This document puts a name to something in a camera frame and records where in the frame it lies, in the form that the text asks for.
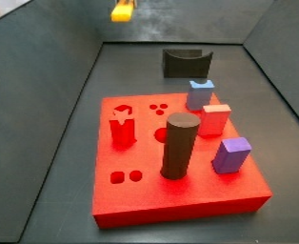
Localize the yellow forked square-circle object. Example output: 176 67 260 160
111 0 136 22

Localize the red peg board base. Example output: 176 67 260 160
92 91 273 230

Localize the pink-red square peg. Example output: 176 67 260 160
199 104 231 136

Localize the black curved fixture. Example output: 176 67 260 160
163 49 213 78

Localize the red star-shaped peg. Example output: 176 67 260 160
109 119 136 147

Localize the dark brown cylinder peg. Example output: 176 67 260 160
160 112 201 180

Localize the blue notched peg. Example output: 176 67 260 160
187 80 215 111

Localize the purple rectangular peg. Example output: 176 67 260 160
212 137 252 174

